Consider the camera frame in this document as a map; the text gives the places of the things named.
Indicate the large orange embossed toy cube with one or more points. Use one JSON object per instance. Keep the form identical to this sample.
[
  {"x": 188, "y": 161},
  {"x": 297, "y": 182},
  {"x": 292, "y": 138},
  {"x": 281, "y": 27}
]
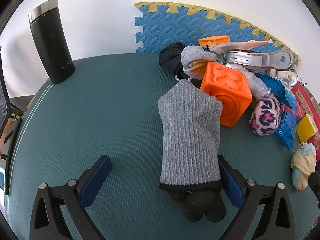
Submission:
[{"x": 230, "y": 87}]

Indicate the silver metal clamp tool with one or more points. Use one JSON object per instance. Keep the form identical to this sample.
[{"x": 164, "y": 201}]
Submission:
[{"x": 277, "y": 64}]

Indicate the white plastic bag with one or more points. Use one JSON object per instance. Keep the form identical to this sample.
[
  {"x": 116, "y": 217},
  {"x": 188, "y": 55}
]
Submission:
[{"x": 258, "y": 88}]

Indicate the green table cloth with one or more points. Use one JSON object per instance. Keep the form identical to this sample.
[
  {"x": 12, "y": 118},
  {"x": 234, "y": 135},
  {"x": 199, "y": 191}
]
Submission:
[{"x": 108, "y": 106}]

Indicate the blue snack packet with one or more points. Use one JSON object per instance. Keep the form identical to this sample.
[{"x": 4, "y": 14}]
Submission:
[{"x": 289, "y": 111}]

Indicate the blue yellow foam puzzle mat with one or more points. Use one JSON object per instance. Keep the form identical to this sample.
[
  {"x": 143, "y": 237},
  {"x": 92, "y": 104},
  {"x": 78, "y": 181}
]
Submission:
[{"x": 164, "y": 23}]

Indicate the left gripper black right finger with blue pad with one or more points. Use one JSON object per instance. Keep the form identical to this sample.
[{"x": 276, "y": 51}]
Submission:
[{"x": 276, "y": 220}]

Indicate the grey rolled sock yellow heel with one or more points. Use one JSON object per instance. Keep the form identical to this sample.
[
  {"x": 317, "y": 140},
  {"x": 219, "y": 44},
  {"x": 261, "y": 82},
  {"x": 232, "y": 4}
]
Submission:
[{"x": 194, "y": 60}]

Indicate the pink paper sachet packet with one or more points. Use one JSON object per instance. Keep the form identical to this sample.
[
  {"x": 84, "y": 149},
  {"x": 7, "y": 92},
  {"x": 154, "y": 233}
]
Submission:
[{"x": 224, "y": 47}]

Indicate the pastel yellow blue sock ball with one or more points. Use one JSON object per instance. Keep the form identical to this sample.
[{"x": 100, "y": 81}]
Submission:
[{"x": 303, "y": 164}]

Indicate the grey knitted sock black toe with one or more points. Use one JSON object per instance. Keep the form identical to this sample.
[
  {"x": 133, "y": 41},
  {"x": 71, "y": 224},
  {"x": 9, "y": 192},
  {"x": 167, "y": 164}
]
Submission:
[{"x": 191, "y": 140}]

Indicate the red rectangular gift box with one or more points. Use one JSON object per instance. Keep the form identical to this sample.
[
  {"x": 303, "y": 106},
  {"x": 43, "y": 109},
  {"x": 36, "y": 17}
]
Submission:
[{"x": 307, "y": 105}]

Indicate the small yellow box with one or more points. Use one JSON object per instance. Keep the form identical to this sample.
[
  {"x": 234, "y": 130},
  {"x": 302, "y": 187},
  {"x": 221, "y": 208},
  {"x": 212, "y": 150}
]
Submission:
[{"x": 306, "y": 128}]

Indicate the black steel travel tumbler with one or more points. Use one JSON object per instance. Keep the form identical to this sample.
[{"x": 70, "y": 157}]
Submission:
[{"x": 50, "y": 42}]

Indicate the black rolled sock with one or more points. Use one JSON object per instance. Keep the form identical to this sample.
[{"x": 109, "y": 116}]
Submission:
[{"x": 170, "y": 59}]

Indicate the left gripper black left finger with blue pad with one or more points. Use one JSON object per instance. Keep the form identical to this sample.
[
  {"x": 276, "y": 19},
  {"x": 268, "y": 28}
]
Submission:
[{"x": 47, "y": 220}]

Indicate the pink leopard print sock ball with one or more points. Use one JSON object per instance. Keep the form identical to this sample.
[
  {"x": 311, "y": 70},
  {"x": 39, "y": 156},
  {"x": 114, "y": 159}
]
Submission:
[{"x": 265, "y": 119}]

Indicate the small orange toy cube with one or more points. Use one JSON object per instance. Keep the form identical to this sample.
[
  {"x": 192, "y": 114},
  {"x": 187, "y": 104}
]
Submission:
[{"x": 214, "y": 40}]

